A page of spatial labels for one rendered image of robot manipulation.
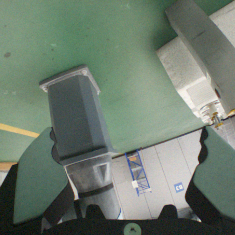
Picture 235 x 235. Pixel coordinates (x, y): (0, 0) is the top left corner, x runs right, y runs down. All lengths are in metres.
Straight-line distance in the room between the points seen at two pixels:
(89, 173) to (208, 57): 0.40
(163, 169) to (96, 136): 6.60
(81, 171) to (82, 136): 0.10
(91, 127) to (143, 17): 0.34
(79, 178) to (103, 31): 0.41
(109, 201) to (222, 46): 0.47
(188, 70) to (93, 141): 0.36
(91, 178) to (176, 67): 0.43
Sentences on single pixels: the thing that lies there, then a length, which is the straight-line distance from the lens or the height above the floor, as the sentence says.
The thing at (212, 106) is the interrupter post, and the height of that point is 0.26.
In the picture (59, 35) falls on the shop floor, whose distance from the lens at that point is 0.41.
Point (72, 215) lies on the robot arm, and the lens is 0.43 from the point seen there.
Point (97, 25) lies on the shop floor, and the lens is 0.40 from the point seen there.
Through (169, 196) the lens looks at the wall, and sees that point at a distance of 7.19.
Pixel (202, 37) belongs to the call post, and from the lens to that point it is 0.37.
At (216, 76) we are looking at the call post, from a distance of 0.33.
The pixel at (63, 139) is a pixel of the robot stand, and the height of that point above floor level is 0.23.
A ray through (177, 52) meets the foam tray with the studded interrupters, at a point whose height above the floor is 0.06.
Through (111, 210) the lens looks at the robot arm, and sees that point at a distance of 0.43.
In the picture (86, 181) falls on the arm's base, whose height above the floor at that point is 0.36.
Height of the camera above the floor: 0.33
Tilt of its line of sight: 18 degrees down
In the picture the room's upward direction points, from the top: 162 degrees clockwise
